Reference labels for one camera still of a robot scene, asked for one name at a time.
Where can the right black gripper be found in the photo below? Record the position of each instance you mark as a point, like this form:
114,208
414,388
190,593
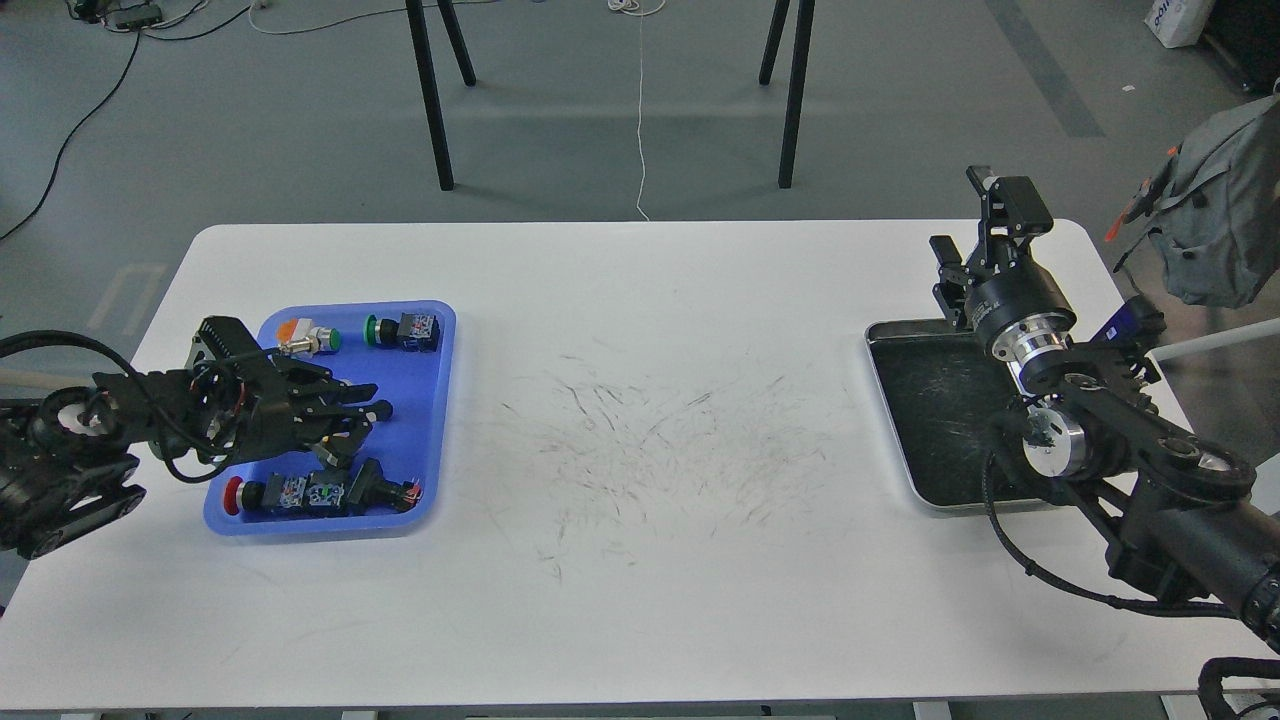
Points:
1020,312

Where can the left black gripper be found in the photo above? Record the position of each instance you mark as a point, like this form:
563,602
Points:
266,425

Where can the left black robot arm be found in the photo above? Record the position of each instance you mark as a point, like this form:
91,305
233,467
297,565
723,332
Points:
67,461

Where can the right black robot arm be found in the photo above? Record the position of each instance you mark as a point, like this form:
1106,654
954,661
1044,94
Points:
1174,509

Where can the blue plastic tray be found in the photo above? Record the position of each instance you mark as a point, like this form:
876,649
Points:
408,445

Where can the metal tray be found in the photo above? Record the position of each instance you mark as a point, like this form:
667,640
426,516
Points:
939,388

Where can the grey backpack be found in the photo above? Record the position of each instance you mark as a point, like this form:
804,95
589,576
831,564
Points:
1210,209

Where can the right black stand legs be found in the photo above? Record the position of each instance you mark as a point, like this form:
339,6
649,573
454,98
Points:
804,25

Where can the black stand legs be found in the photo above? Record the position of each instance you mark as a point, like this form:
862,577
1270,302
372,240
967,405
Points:
804,25
425,67

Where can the left black stand legs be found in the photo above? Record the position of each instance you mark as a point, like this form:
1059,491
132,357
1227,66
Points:
425,67

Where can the black power strip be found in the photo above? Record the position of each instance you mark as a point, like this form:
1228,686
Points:
133,17

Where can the orange push button switch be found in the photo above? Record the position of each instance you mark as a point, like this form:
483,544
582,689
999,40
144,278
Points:
302,336

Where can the red push button switch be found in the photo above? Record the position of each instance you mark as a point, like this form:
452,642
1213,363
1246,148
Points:
280,495

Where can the black switch block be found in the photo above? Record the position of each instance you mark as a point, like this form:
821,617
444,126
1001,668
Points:
370,489

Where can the green push button switch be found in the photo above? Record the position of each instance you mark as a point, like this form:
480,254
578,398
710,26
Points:
411,332

